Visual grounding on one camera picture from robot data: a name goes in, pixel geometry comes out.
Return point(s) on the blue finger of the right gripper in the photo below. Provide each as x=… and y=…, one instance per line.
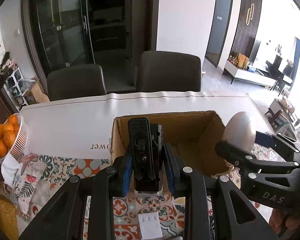
x=276, y=141
x=234, y=155

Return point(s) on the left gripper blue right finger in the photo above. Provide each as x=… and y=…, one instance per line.
x=173, y=165

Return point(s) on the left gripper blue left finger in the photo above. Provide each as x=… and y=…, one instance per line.
x=124, y=172

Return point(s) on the pink round night light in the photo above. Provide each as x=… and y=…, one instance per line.
x=239, y=132

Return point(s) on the black rectangular device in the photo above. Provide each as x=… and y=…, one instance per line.
x=145, y=144

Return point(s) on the white power strip adapter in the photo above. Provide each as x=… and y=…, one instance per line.
x=150, y=225

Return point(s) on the wooden chair with cushion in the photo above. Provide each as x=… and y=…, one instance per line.
x=280, y=117

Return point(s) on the brown cardboard box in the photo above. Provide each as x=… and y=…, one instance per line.
x=192, y=135

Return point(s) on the patterned tile table runner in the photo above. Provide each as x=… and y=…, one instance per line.
x=83, y=208

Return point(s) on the white low TV console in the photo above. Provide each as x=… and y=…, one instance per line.
x=247, y=76

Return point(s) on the right dark dining chair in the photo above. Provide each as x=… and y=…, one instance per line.
x=168, y=71

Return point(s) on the dark dining chair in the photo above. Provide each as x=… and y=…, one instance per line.
x=168, y=71
x=78, y=81

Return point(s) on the floral fabric tissue pouch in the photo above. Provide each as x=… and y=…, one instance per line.
x=21, y=178

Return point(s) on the left dark dining chair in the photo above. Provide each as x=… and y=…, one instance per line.
x=78, y=81

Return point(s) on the white basket of oranges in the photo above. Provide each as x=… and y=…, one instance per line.
x=14, y=134

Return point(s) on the yellow woven box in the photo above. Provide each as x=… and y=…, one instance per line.
x=8, y=219

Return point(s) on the white shoe rack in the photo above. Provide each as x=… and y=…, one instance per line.
x=13, y=88

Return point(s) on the dark glass door cabinet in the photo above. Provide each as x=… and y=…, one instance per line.
x=111, y=33

